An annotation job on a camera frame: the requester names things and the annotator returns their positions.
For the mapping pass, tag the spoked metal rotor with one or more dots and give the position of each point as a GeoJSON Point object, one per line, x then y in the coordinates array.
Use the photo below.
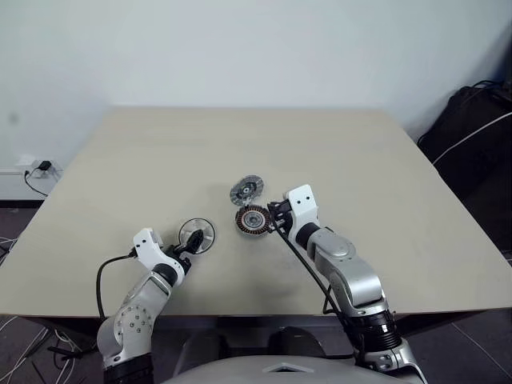
{"type": "Point", "coordinates": [247, 190]}

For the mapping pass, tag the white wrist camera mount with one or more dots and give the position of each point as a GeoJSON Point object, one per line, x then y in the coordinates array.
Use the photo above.
{"type": "Point", "coordinates": [146, 246]}
{"type": "Point", "coordinates": [302, 200]}

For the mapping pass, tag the round shiny motor lid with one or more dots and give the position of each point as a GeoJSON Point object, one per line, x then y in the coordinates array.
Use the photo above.
{"type": "Point", "coordinates": [206, 226]}

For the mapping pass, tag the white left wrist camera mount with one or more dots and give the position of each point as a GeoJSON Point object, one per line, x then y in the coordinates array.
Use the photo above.
{"type": "Point", "coordinates": [146, 246]}

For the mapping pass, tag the black power adapter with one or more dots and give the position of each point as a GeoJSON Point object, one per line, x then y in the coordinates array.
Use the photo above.
{"type": "Point", "coordinates": [45, 165]}

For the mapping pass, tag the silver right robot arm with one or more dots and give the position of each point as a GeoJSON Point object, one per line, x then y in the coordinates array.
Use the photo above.
{"type": "Point", "coordinates": [348, 272]}

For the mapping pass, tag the silver robot torso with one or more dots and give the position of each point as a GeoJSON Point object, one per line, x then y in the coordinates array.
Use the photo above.
{"type": "Point", "coordinates": [280, 368]}

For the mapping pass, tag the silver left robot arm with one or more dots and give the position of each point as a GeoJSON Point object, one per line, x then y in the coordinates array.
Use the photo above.
{"type": "Point", "coordinates": [136, 316]}

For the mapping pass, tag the black bag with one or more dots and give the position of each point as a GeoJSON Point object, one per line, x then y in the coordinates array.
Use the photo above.
{"type": "Point", "coordinates": [472, 172]}

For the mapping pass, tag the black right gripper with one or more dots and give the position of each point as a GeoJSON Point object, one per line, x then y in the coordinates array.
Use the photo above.
{"type": "Point", "coordinates": [283, 209]}

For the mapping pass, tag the motor housing with copper windings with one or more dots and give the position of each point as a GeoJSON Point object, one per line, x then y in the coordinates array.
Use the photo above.
{"type": "Point", "coordinates": [251, 220]}

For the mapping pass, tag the dark rounded shape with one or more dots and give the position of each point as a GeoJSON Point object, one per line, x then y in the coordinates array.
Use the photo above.
{"type": "Point", "coordinates": [296, 340]}

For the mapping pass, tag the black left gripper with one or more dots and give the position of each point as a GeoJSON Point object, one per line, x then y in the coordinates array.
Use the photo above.
{"type": "Point", "coordinates": [176, 255]}

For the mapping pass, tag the dark table frame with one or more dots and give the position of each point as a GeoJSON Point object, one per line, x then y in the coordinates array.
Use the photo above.
{"type": "Point", "coordinates": [440, 318]}

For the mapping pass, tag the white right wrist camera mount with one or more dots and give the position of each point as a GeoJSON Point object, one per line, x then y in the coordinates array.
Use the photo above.
{"type": "Point", "coordinates": [302, 200]}

